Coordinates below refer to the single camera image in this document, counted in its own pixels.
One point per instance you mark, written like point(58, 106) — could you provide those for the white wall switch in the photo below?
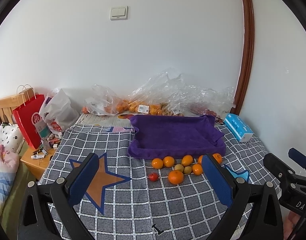
point(119, 13)

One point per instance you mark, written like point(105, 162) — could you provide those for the small red apple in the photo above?
point(153, 177)

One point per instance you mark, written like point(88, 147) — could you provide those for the brown wooden door frame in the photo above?
point(247, 55)

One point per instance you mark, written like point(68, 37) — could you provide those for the smooth oval orange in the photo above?
point(187, 160)

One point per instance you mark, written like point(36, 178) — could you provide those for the large orange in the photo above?
point(175, 177)

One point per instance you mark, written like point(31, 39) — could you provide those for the yellow-green fruit right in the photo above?
point(187, 170)

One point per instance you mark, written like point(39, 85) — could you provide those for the pink striped pillow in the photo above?
point(9, 163)

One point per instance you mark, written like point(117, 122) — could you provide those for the clear bag of oranges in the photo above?
point(155, 97)

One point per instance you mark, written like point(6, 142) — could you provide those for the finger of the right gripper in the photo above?
point(279, 169)
point(297, 157)

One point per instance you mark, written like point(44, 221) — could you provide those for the wooden headboard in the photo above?
point(8, 104)

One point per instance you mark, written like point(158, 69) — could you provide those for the grey checkered blanket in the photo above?
point(138, 208)

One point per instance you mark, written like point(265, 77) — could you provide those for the white plastic shopping bag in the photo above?
point(57, 112)

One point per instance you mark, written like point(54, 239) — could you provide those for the clear bag of mandarins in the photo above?
point(102, 101)

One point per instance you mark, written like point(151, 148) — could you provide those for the white patterned pillow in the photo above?
point(11, 137)

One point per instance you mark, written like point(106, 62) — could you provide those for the yellow-green fruit left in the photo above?
point(179, 167)

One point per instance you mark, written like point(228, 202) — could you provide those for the mandarin with stem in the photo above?
point(218, 157)

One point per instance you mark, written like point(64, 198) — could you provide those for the small mandarin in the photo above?
point(200, 160)

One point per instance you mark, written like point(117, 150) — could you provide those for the blue tissue pack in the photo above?
point(238, 127)

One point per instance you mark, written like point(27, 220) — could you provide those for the right hand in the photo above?
point(289, 223)

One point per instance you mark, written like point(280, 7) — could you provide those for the red paper gift bag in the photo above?
point(27, 114)

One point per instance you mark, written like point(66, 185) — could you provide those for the purple towel tray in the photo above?
point(175, 136)

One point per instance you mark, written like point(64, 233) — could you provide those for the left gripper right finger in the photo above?
point(265, 219)

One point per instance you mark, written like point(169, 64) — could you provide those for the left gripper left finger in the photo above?
point(35, 219)

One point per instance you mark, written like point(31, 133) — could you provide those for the wooden nightstand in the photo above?
point(37, 166)

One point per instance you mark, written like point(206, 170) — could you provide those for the yellow-green fruit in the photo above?
point(187, 170)
point(179, 167)

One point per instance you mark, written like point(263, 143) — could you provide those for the crumpled clear plastic bag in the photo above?
point(198, 100)

